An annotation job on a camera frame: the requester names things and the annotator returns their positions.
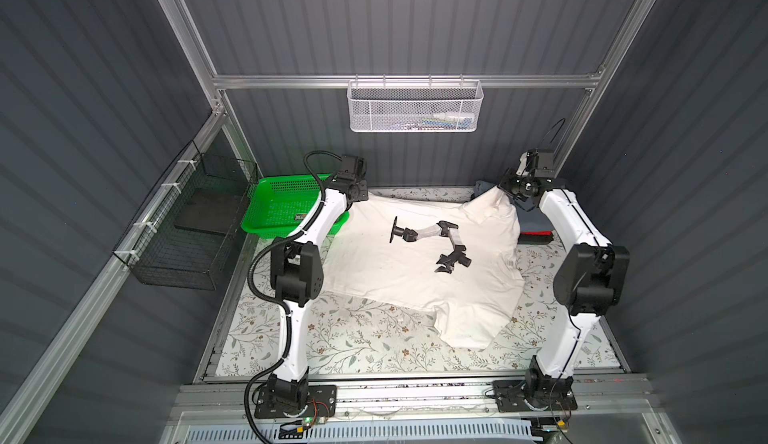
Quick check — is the white printed t-shirt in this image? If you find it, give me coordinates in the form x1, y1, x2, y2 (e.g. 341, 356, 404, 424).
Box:
323, 188, 525, 350

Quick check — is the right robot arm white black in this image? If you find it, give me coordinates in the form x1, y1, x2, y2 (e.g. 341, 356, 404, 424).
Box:
498, 149, 630, 392

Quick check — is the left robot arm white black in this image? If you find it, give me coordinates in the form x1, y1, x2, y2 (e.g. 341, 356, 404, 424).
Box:
254, 150, 368, 384

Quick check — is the grey folded t-shirt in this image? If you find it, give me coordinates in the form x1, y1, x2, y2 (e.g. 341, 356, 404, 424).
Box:
471, 180, 554, 234

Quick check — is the red folded t-shirt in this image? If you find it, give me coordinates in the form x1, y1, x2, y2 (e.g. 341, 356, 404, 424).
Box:
519, 231, 553, 243

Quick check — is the green plastic basket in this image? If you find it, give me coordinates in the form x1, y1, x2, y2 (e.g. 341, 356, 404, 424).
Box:
240, 174, 320, 240

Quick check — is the white bottle in basket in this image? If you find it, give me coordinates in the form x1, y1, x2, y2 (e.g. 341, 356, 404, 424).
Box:
433, 112, 476, 127

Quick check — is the floral table mat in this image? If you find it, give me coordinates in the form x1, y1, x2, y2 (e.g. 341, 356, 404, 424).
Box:
214, 187, 620, 377

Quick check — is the white wire mesh basket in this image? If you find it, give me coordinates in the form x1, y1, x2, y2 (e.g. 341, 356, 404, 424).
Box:
346, 79, 484, 133

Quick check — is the black corrugated cable hose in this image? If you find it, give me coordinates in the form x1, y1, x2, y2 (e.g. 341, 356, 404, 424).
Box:
242, 150, 344, 444

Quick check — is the black wire side basket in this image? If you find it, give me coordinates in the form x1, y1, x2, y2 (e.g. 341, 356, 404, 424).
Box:
113, 144, 259, 291

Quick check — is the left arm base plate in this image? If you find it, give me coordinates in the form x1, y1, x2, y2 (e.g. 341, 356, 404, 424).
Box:
253, 380, 337, 419

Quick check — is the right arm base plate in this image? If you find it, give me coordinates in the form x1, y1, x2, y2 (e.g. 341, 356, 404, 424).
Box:
491, 372, 578, 412

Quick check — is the aluminium front rail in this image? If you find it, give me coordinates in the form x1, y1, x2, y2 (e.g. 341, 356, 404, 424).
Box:
169, 372, 660, 422

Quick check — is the white vented cable duct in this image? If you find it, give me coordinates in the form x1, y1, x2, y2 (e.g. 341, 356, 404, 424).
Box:
182, 418, 535, 444

